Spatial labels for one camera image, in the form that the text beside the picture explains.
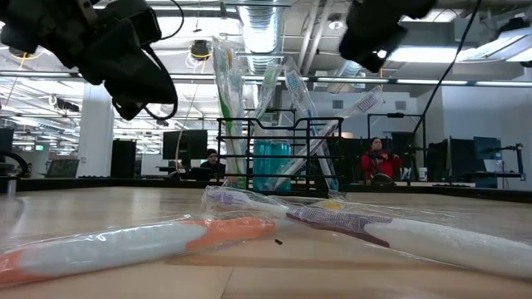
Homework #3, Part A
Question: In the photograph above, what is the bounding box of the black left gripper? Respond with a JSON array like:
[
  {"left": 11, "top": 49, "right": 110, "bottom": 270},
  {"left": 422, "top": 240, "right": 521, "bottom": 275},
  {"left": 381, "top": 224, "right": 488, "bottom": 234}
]
[{"left": 0, "top": 0, "right": 147, "bottom": 121}]

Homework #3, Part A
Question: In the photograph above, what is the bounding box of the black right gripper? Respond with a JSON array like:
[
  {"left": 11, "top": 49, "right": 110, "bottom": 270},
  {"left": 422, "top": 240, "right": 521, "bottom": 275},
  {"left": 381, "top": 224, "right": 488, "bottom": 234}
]
[{"left": 338, "top": 0, "right": 437, "bottom": 75}]

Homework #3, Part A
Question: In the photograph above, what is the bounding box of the green white toothbrush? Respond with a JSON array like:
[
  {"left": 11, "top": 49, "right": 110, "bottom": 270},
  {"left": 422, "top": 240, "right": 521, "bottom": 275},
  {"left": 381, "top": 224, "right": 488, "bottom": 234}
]
[{"left": 210, "top": 36, "right": 250, "bottom": 190}]

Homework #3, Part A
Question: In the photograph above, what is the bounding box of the blue white toothbrush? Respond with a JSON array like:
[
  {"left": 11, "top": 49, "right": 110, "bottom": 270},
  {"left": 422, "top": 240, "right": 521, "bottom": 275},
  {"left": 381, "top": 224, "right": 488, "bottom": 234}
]
[{"left": 282, "top": 56, "right": 340, "bottom": 192}]

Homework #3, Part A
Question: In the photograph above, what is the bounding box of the blue mouthwash bottle white cap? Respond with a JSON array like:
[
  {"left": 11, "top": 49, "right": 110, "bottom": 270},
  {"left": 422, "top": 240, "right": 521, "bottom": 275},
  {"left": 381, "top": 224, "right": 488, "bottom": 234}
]
[{"left": 252, "top": 140, "right": 275, "bottom": 192}]

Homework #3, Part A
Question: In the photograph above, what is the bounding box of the orange white toothbrush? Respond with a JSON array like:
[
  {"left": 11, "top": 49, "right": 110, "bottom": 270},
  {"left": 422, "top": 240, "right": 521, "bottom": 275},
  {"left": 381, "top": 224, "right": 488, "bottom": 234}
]
[{"left": 0, "top": 199, "right": 347, "bottom": 290}]

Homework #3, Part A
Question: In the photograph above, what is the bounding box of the purple white toothbrush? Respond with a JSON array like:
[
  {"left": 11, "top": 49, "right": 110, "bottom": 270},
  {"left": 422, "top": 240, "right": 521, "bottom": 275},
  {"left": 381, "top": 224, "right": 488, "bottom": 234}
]
[{"left": 202, "top": 185, "right": 532, "bottom": 280}]

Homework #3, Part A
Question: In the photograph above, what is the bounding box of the long ceiling light strip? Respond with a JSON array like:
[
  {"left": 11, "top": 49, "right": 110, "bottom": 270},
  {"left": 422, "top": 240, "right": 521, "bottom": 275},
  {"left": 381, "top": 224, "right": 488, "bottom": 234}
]
[{"left": 0, "top": 71, "right": 532, "bottom": 87}]

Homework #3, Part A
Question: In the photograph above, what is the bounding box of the white square column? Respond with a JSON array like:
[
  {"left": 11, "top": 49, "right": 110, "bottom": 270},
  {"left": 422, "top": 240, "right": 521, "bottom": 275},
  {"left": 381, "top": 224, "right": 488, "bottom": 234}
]
[{"left": 76, "top": 82, "right": 116, "bottom": 179}]

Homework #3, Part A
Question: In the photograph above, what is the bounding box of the black cabinet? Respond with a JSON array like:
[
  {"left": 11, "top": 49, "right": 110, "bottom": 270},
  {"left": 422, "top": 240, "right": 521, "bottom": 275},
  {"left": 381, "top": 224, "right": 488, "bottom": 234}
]
[{"left": 110, "top": 139, "right": 137, "bottom": 179}]

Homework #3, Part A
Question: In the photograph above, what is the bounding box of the black computer monitor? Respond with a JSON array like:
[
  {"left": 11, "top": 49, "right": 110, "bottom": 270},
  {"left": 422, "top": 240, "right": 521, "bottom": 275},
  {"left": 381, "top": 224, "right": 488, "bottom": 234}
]
[{"left": 161, "top": 129, "right": 209, "bottom": 161}]

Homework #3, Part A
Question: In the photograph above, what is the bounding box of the person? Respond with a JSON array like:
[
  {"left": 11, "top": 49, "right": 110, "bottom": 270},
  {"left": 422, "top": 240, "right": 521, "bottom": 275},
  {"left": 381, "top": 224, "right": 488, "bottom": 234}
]
[
  {"left": 200, "top": 148, "right": 228, "bottom": 180},
  {"left": 360, "top": 136, "right": 403, "bottom": 186}
]

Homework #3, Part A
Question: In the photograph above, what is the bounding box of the silver ventilation duct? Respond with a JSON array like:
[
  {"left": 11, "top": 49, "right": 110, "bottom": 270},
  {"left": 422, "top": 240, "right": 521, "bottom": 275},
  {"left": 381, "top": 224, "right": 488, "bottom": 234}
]
[
  {"left": 332, "top": 60, "right": 367, "bottom": 91},
  {"left": 237, "top": 0, "right": 284, "bottom": 76}
]

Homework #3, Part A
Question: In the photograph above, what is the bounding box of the black ceiling device yellow cable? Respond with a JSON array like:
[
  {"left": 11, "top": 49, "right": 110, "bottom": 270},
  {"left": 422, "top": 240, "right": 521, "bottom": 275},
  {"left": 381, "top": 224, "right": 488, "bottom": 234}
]
[{"left": 189, "top": 39, "right": 212, "bottom": 62}]

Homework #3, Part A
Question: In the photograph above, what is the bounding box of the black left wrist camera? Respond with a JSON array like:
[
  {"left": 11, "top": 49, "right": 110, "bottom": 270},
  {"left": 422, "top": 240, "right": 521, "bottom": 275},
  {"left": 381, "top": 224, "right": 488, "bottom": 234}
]
[{"left": 124, "top": 7, "right": 163, "bottom": 45}]

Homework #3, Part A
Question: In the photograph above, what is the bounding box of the black metal rack frame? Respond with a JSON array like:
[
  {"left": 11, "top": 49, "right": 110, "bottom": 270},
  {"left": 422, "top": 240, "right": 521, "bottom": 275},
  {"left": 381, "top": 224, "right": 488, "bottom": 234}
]
[{"left": 367, "top": 112, "right": 427, "bottom": 184}]

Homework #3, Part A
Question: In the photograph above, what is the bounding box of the black aluminium table frame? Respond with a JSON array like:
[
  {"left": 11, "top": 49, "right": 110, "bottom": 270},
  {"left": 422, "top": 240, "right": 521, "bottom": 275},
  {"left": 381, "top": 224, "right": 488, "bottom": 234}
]
[{"left": 0, "top": 176, "right": 532, "bottom": 204}]

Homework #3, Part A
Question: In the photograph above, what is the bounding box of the black wire caddy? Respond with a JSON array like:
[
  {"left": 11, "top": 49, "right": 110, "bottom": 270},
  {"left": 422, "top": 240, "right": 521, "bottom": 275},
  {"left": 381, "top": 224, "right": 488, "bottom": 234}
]
[{"left": 214, "top": 117, "right": 345, "bottom": 199}]

